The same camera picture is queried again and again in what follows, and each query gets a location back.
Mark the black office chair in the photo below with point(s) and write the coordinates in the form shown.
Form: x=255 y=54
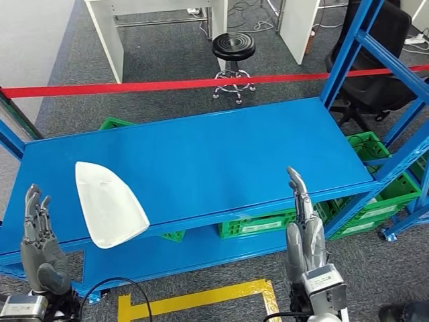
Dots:
x=378 y=89

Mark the white desk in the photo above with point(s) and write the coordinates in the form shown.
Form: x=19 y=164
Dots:
x=298 y=26
x=104 y=31

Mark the black round stool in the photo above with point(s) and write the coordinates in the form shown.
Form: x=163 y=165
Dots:
x=234 y=46

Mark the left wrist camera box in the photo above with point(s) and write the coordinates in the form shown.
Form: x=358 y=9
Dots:
x=22 y=307

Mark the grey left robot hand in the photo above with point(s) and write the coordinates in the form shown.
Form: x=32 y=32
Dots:
x=41 y=253

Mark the red barrier belt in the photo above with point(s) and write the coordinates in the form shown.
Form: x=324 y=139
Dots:
x=134 y=86

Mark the white power strip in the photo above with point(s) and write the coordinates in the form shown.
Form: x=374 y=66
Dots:
x=415 y=39
x=193 y=11

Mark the blue metal shelf rack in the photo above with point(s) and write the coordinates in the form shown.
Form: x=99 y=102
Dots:
x=218 y=164

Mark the white plastic cover part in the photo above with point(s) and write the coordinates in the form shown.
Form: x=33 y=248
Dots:
x=107 y=209

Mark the green plastic crate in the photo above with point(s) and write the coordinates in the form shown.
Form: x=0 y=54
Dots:
x=418 y=169
x=255 y=226
x=114 y=123
x=174 y=235
x=369 y=146
x=399 y=191

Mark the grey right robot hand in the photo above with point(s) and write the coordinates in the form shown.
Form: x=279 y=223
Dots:
x=308 y=244

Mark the chrome barrier post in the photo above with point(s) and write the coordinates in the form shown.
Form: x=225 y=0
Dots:
x=19 y=115

